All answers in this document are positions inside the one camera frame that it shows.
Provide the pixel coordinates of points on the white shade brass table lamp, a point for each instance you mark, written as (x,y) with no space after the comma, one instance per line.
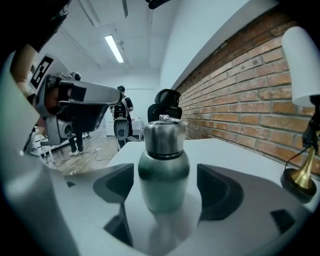
(300,62)

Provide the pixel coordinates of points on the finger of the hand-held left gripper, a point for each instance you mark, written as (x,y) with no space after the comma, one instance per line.
(100,95)
(85,116)

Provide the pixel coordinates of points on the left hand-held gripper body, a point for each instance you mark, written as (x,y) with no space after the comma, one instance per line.
(53,130)

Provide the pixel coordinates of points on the person's left forearm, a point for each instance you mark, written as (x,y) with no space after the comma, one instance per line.
(21,65)

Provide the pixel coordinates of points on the person's left hand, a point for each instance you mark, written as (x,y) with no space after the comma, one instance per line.
(53,96)

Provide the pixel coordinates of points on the long ceiling light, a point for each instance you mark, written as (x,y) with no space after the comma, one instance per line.
(114,48)

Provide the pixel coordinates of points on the person's black shirt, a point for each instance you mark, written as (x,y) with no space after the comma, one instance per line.
(50,22)

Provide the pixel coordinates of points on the small metal jar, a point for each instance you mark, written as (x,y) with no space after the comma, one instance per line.
(162,180)

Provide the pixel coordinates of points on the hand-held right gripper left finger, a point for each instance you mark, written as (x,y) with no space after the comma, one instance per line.
(82,200)

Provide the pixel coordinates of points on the black headrest office chair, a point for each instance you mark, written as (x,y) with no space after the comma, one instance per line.
(165,97)

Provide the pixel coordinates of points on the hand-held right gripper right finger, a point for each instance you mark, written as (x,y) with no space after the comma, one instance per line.
(250,225)

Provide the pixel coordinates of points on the grey cloth covered table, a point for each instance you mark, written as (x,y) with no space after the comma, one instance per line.
(137,130)

